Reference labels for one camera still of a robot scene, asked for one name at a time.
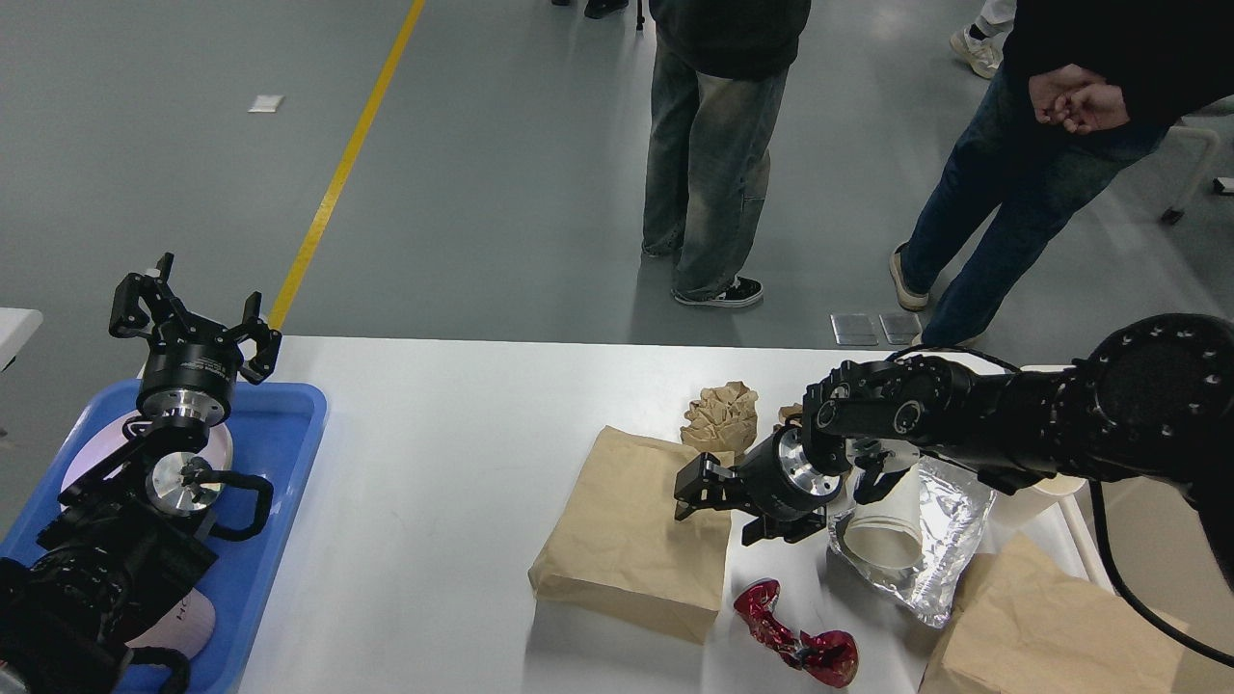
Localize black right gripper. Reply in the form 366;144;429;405
673;427;845;547

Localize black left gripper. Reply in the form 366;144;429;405
109;254;283;427

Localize brown paper ball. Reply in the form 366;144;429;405
772;403;803;432
680;382;759;458

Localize brown paper bag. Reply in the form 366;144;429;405
528;427;732;645

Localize white paper cup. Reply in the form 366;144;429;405
839;466;926;571
990;474;1088;530

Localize pink plate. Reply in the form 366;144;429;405
60;412;233;517

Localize aluminium foil tray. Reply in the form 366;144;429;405
829;457;993;629

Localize pink mug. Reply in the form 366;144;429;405
126;588;216;659

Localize brown paper bag corner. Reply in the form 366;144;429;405
921;533;1183;693

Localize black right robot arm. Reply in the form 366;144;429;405
673;312;1233;578

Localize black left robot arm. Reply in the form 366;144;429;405
1;254;283;693

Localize crumpled red foil wrapper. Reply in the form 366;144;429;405
733;578;860;689

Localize white side table corner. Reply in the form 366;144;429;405
0;307;43;372

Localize metal floor plates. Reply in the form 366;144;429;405
830;312;923;347

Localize white paper scrap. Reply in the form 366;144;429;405
248;93;285;115

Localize beige plastic bin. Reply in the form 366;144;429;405
1008;366;1234;694

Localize person in faded jeans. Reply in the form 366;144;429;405
642;1;812;307

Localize person in white trousers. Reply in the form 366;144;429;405
949;1;1017;80

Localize person in blue jeans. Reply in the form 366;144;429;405
888;1;1233;347

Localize white office chair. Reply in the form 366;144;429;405
1157;116;1233;226

